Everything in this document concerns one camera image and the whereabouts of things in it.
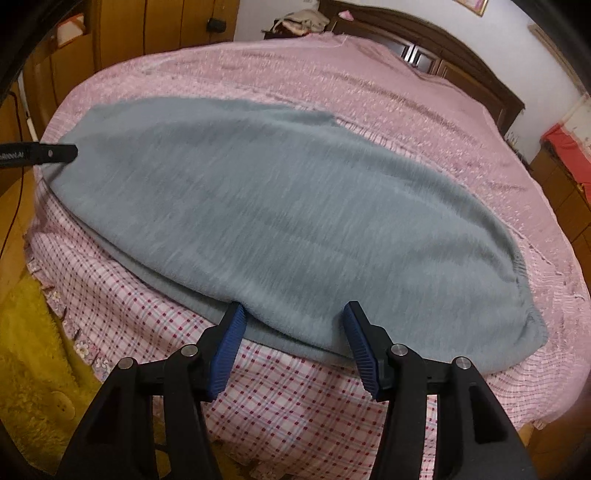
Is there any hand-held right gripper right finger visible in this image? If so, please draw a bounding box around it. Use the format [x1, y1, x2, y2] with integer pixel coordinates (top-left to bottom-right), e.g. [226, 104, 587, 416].
[342, 301, 539, 480]

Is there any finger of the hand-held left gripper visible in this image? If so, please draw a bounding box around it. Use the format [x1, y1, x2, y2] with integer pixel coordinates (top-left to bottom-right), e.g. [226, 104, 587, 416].
[23, 143, 78, 164]

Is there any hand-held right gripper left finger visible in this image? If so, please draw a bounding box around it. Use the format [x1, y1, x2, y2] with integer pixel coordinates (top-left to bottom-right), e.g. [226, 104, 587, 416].
[58, 301, 245, 480]

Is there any light wooden wardrobe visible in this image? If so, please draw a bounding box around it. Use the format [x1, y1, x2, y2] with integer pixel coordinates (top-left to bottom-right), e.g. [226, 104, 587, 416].
[0, 0, 243, 153]

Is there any yellow fluffy rug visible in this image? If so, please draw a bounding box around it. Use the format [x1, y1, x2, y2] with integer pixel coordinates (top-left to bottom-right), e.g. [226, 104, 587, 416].
[0, 272, 167, 480]

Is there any pink floral bedspread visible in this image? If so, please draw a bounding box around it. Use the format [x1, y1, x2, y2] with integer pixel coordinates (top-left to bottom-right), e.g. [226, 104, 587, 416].
[23, 31, 591, 462]

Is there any pile of clothes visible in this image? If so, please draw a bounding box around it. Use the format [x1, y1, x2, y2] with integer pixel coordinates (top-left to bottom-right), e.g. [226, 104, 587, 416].
[272, 10, 331, 35]

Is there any red and white curtain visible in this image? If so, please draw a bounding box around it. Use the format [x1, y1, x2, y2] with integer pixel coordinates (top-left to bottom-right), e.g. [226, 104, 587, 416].
[540, 92, 591, 185]

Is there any dark wooden headboard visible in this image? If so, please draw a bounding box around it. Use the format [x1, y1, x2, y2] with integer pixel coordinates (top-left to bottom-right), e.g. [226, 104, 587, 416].
[318, 0, 526, 134]

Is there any framed wall picture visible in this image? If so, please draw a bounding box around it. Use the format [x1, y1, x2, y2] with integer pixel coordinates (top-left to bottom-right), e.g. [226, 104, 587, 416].
[455, 0, 489, 17]

